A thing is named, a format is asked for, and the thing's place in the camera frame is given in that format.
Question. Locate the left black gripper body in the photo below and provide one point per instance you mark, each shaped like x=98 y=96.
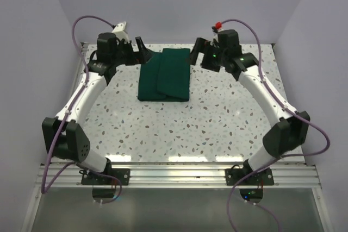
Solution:
x=125 y=54

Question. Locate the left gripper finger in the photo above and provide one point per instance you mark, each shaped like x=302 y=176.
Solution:
x=140 y=44
x=145 y=56

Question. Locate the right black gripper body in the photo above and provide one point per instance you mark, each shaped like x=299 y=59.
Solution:
x=212 y=58

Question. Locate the green surgical cloth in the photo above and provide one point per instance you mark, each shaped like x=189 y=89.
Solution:
x=166 y=77

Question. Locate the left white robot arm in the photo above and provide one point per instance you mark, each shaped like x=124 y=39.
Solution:
x=63 y=134

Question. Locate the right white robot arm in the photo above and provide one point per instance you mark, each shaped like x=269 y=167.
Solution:
x=287 y=131

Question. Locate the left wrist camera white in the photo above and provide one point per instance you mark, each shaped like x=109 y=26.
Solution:
x=120 y=30

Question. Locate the aluminium left rail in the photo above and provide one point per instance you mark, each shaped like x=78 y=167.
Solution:
x=75 y=83

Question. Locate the aluminium rail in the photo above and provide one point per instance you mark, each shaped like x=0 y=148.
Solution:
x=201 y=175
x=75 y=83

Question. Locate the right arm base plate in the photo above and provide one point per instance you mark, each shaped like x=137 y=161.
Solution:
x=236 y=176

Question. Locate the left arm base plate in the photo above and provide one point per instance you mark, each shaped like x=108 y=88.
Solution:
x=115 y=176

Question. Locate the aluminium front rail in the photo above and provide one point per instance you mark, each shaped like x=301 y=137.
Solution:
x=201 y=175

